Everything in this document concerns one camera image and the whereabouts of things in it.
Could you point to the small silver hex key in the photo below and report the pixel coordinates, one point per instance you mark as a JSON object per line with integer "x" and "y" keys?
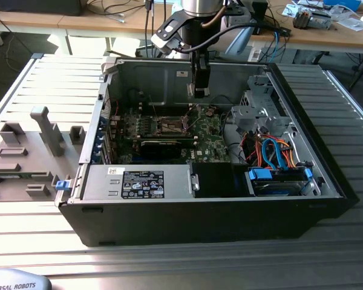
{"x": 118, "y": 19}

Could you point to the white leaflet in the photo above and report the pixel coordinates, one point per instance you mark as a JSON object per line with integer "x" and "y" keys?
{"x": 290, "y": 10}

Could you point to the black graphics card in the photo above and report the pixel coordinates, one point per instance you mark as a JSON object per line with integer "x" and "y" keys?
{"x": 160, "y": 149}

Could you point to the silver metal drive cage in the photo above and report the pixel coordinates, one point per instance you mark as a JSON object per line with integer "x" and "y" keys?
{"x": 254, "y": 116}

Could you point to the grey drive unit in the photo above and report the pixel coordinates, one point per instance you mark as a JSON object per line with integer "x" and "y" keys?
{"x": 320, "y": 21}

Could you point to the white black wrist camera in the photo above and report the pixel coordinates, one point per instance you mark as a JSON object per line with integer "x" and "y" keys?
{"x": 166, "y": 33}

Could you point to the dark CPU cooler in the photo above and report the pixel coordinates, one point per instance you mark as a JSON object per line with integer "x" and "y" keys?
{"x": 301, "y": 21}

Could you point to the blue plastic case latch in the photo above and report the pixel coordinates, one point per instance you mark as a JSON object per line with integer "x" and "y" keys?
{"x": 63, "y": 185}

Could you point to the blue box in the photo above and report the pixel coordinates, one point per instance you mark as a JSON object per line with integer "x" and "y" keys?
{"x": 345, "y": 4}

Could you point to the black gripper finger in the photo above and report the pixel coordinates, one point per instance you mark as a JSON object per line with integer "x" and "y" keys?
{"x": 203, "y": 75}

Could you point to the green motherboard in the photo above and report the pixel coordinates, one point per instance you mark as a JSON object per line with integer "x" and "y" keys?
{"x": 210, "y": 134}

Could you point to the grey power supply unit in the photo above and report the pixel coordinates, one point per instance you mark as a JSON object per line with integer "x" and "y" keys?
{"x": 103, "y": 181}

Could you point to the round coin cell battery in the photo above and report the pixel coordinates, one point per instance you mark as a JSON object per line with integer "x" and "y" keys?
{"x": 210, "y": 111}

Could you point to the RAM slot with white clip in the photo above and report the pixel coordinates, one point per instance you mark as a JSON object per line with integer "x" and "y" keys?
{"x": 187, "y": 139}
{"x": 168, "y": 110}
{"x": 168, "y": 105}

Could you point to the grey parts rack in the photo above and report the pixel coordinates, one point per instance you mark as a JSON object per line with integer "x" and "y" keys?
{"x": 33, "y": 172}

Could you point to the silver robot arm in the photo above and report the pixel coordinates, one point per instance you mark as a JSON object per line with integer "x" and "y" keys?
{"x": 202, "y": 6}

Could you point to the CPU socket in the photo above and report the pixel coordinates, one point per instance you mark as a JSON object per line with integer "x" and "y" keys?
{"x": 169, "y": 121}

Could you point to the black PC case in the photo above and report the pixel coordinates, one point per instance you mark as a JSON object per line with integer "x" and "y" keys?
{"x": 184, "y": 223}

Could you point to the wooden desk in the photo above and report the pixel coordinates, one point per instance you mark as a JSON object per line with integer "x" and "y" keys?
{"x": 320, "y": 37}
{"x": 78, "y": 22}

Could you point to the black plastic shroud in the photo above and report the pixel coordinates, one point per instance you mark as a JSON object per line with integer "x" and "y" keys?
{"x": 214, "y": 181}

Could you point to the clear plastic bag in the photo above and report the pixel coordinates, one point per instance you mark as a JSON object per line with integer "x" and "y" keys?
{"x": 354, "y": 24}

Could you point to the hard disk in blue carrier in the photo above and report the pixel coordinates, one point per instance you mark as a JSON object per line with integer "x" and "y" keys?
{"x": 260, "y": 174}

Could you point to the black computer tower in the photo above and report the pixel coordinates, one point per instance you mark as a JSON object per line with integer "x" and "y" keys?
{"x": 33, "y": 7}

